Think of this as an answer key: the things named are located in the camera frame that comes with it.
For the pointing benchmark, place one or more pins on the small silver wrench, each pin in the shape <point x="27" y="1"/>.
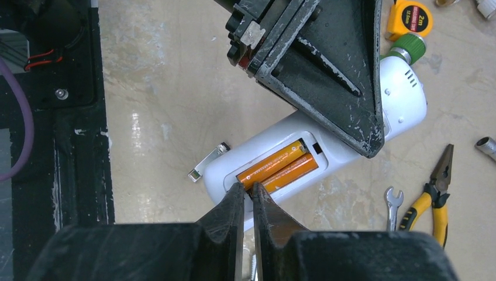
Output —
<point x="393" y="203"/>

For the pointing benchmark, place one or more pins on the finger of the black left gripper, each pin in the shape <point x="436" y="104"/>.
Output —
<point x="326" y="64"/>

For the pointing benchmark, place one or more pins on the chrome metal faucet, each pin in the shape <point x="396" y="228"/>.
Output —
<point x="487" y="146"/>

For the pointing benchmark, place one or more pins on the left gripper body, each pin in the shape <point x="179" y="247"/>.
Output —
<point x="256" y="27"/>

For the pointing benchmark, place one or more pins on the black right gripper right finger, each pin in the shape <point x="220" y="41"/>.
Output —
<point x="286" y="250"/>

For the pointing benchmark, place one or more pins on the green plastic faucet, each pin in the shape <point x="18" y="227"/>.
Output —
<point x="409" y="47"/>

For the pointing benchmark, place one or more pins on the yellow tape measure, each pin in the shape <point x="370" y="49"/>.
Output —
<point x="408" y="16"/>

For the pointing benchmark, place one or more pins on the yellow long nose pliers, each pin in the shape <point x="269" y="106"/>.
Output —
<point x="434" y="196"/>

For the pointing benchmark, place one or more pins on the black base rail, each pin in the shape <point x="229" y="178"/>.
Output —
<point x="59" y="134"/>

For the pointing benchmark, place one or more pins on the silver sfp module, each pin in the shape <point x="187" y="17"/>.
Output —
<point x="198" y="171"/>

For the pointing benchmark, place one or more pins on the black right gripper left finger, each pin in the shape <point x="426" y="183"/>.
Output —
<point x="208" y="249"/>

